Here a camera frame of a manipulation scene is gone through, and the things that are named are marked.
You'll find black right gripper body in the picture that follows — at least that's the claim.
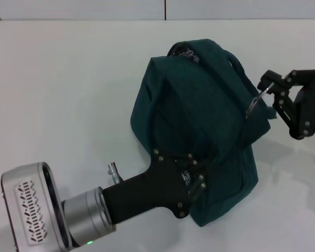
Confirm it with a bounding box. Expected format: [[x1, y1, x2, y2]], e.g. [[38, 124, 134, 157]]
[[290, 66, 315, 140]]

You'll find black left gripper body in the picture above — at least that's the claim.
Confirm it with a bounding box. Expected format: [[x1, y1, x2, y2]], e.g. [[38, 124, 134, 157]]
[[101, 149, 193, 224]]

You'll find dark teal insulated lunch bag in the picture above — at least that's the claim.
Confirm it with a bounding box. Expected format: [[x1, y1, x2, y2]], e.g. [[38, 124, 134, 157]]
[[129, 38, 277, 228]]

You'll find silver connector stub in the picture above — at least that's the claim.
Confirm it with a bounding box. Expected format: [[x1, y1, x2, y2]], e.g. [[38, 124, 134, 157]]
[[107, 162, 124, 184]]

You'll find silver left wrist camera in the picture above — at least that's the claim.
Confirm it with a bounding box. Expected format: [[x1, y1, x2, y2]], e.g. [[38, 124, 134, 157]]
[[1, 162, 72, 249]]

